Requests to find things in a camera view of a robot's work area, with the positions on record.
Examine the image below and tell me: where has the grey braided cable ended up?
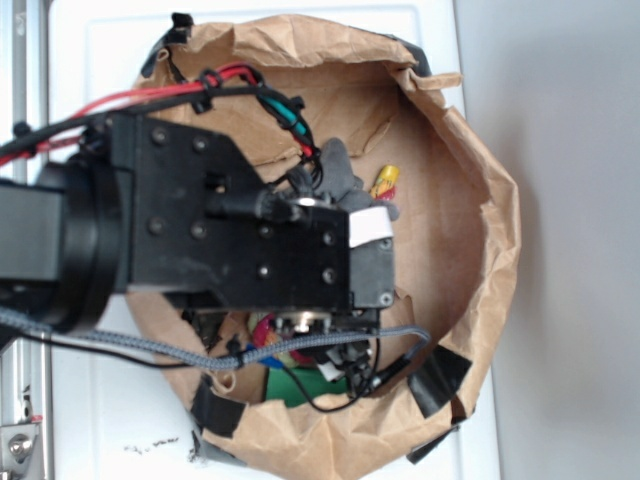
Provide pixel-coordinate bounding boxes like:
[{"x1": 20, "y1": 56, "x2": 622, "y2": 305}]
[{"x1": 0, "y1": 305, "x2": 432, "y2": 373}]

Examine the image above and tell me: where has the green rectangular block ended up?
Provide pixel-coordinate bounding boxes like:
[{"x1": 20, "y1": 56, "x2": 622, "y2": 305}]
[{"x1": 265, "y1": 368, "x2": 348, "y2": 408}]

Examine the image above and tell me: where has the thin black wire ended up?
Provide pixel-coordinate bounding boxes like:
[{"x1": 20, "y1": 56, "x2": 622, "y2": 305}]
[{"x1": 47, "y1": 312, "x2": 431, "y2": 414}]

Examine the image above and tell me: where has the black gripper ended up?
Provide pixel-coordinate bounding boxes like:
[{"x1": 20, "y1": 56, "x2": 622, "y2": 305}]
[{"x1": 110, "y1": 114, "x2": 394, "y2": 314}]

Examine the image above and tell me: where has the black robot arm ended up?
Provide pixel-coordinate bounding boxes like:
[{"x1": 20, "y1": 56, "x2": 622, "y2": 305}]
[{"x1": 1, "y1": 113, "x2": 394, "y2": 332}]

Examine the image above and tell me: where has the grey plush elephant toy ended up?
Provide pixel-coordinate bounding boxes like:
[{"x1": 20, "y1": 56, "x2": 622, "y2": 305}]
[{"x1": 316, "y1": 138, "x2": 400, "y2": 221}]

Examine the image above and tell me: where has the aluminium frame rail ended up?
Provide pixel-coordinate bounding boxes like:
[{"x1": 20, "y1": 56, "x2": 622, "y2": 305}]
[{"x1": 1, "y1": 1, "x2": 55, "y2": 479}]

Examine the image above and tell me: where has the red and black wire bundle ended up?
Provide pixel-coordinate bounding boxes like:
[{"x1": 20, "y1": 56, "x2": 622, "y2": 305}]
[{"x1": 0, "y1": 63, "x2": 324, "y2": 169}]

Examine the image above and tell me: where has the brown paper bag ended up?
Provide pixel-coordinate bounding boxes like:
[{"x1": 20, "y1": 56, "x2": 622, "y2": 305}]
[{"x1": 136, "y1": 15, "x2": 521, "y2": 479}]

